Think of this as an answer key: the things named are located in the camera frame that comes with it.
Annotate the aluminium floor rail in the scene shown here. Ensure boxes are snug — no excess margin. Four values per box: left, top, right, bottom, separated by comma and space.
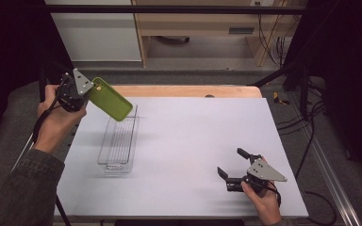
10, 133, 36, 173
287, 92, 362, 226

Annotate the white cabinet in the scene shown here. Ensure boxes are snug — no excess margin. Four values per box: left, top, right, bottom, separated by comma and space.
45, 0, 142, 62

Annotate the hand-held gripper cable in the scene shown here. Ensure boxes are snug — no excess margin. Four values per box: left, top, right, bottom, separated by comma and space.
32, 74, 71, 144
266, 181, 283, 207

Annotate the black horizontal frame bar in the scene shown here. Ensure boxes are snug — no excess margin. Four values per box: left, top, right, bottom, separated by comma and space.
43, 4, 309, 15

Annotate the right hand-held gripper cable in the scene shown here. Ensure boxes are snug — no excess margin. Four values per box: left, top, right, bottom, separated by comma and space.
266, 181, 283, 207

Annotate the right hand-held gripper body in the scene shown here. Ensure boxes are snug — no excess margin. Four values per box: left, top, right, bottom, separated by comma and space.
225, 153, 288, 194

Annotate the person's right hand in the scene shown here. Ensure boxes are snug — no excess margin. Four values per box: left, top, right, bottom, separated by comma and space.
240, 181, 282, 226

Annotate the person's left hand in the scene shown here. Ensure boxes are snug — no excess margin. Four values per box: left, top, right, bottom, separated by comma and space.
34, 84, 89, 154

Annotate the light wooden desk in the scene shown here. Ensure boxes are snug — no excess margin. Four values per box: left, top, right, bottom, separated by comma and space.
131, 0, 309, 68

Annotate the left hand-held gripper cable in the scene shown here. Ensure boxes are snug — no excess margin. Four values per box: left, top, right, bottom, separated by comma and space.
32, 74, 71, 144

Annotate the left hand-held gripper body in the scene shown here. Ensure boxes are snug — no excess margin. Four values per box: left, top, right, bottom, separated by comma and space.
58, 68, 94, 113

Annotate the green phone case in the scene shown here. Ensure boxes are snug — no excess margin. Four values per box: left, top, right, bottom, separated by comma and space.
87, 76, 134, 122

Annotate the white table board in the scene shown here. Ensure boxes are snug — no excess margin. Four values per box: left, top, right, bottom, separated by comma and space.
54, 96, 309, 218

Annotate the yellow black tape strip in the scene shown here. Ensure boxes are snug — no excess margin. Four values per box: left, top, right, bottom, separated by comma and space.
272, 91, 290, 105

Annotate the clear plastic packaging box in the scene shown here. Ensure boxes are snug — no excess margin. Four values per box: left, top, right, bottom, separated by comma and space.
97, 104, 140, 174

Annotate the hanging black cables bundle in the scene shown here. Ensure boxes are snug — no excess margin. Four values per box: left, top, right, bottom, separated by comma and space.
256, 0, 298, 68

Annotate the wooden table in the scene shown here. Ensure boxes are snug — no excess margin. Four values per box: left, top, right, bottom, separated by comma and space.
111, 85, 263, 98

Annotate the black floor cable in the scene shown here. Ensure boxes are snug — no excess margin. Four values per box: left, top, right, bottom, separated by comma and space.
276, 100, 337, 226

